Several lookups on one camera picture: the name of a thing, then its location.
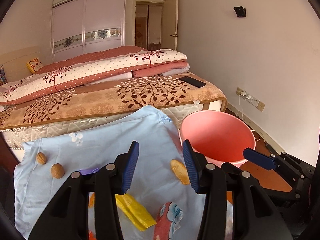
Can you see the walnut near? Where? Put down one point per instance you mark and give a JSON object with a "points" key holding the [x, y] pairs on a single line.
{"points": [[57, 171]]}

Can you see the cream wooden headboard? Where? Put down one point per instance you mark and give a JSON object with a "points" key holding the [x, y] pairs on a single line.
{"points": [[15, 62]]}

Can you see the brown leaf-pattern blanket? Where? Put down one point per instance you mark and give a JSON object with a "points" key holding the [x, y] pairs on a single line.
{"points": [[110, 98]]}

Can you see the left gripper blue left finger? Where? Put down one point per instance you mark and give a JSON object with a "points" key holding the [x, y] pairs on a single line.
{"points": [[131, 158]]}

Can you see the walnut far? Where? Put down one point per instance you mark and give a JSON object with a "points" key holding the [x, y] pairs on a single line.
{"points": [[41, 158]]}

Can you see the yellow red pillow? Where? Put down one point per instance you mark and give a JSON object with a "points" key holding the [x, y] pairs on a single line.
{"points": [[34, 65]]}

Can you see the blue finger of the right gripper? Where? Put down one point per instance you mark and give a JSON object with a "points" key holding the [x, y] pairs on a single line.
{"points": [[259, 159]]}

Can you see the red orange plastic bag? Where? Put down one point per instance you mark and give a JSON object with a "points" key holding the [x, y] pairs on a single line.
{"points": [[91, 222]]}

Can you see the black smartphone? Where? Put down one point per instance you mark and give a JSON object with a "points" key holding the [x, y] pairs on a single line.
{"points": [[192, 81]]}

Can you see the light blue cloth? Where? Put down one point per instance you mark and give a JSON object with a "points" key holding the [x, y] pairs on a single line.
{"points": [[153, 184]]}

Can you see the cream room door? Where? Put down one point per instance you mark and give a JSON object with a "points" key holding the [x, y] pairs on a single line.
{"points": [[169, 24]]}

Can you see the purple face mask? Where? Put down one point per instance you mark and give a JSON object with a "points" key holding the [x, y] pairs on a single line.
{"points": [[89, 171]]}

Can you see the pink folded blanket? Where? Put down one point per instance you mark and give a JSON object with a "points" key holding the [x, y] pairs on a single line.
{"points": [[163, 69]]}

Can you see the white sliding wardrobe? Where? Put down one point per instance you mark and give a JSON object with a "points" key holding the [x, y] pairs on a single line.
{"points": [[85, 26]]}

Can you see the wall socket strip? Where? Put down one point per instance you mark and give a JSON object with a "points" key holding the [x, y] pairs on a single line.
{"points": [[251, 99]]}

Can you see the pink plastic bucket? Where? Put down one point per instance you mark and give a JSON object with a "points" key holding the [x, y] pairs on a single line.
{"points": [[219, 136]]}

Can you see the bread slice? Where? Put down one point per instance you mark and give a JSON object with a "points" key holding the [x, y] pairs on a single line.
{"points": [[180, 171]]}

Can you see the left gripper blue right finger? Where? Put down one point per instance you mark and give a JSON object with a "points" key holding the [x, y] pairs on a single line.
{"points": [[193, 166]]}

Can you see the walnut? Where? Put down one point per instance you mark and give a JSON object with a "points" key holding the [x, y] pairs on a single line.
{"points": [[41, 158], [57, 171]]}

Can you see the black wall bracket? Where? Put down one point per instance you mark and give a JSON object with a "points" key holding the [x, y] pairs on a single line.
{"points": [[240, 11]]}

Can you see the red cloud-print wrapper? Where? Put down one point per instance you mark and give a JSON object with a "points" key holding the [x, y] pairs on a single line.
{"points": [[167, 221]]}

